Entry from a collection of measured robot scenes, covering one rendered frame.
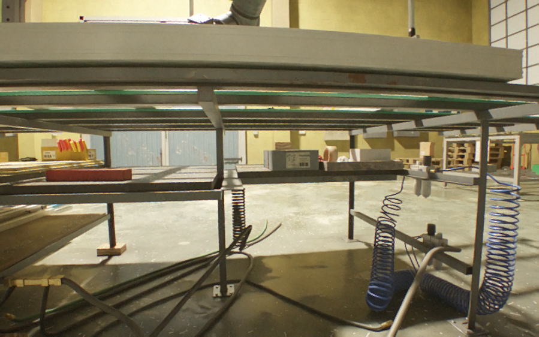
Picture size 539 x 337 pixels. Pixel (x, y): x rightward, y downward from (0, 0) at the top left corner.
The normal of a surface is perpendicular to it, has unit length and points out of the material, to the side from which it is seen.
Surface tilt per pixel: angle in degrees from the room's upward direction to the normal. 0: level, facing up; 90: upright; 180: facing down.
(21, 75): 90
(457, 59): 90
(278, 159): 90
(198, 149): 90
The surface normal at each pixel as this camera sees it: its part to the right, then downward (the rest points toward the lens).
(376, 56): 0.15, 0.07
